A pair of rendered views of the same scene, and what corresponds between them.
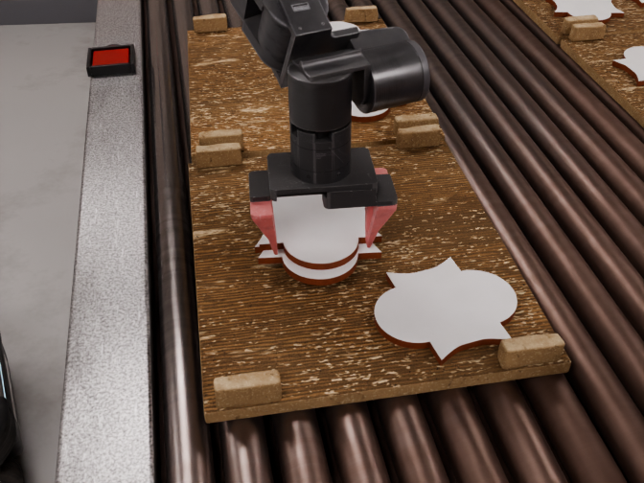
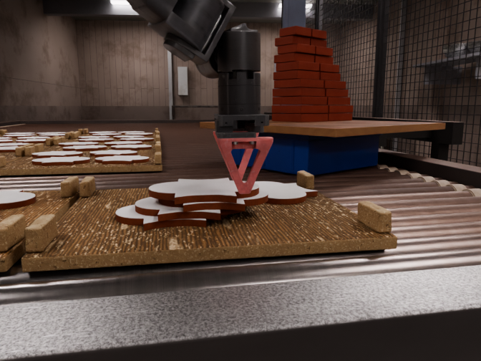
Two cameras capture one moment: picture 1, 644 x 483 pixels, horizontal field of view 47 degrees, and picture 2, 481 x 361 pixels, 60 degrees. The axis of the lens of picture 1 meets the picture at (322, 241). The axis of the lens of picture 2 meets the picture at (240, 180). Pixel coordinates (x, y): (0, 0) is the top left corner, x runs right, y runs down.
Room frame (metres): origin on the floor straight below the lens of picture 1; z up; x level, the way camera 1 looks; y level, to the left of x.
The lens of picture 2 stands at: (0.59, 0.57, 1.08)
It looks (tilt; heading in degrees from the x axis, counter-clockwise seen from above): 10 degrees down; 270
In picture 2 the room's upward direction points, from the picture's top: straight up
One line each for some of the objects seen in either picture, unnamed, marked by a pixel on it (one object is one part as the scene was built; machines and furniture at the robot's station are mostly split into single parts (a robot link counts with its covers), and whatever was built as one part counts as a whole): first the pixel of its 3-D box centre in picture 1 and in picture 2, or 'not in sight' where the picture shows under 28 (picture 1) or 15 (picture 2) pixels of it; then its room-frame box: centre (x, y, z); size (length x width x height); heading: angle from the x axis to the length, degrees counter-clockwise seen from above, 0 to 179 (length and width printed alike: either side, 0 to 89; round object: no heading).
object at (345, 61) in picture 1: (326, 91); (237, 54); (0.60, 0.00, 1.15); 0.07 x 0.06 x 0.07; 115
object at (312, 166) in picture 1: (320, 151); (239, 100); (0.59, 0.00, 1.09); 0.10 x 0.07 x 0.07; 96
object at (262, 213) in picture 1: (287, 214); (243, 156); (0.59, 0.04, 1.02); 0.07 x 0.07 x 0.09; 6
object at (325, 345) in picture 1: (349, 251); (208, 213); (0.64, -0.03, 0.93); 0.41 x 0.35 x 0.02; 10
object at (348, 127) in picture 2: not in sight; (319, 125); (0.36, -0.65, 1.03); 0.50 x 0.50 x 0.02; 40
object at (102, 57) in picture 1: (111, 60); not in sight; (1.14, 0.35, 0.92); 0.06 x 0.06 x 0.01; 11
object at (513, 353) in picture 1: (530, 350); (304, 180); (0.47, -0.20, 0.95); 0.06 x 0.02 x 0.03; 100
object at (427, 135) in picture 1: (418, 136); (87, 186); (0.86, -0.13, 0.95); 0.06 x 0.02 x 0.03; 100
